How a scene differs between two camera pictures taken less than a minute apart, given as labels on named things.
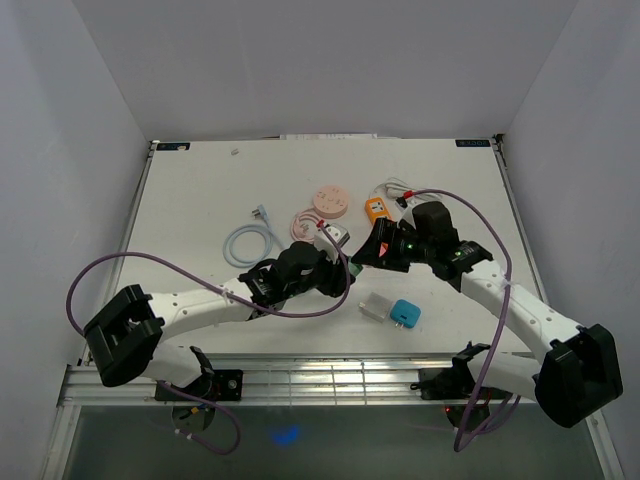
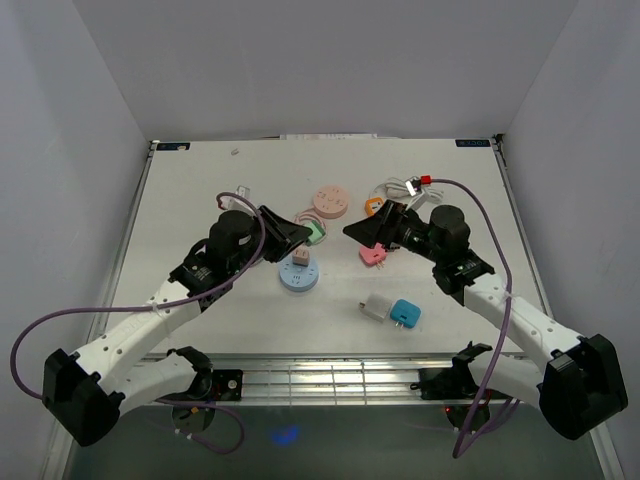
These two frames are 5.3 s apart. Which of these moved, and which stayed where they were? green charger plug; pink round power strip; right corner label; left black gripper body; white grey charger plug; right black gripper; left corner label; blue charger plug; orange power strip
Moved: green charger plug; left black gripper body; right black gripper
Stayed: orange power strip; white grey charger plug; right corner label; left corner label; blue charger plug; pink round power strip
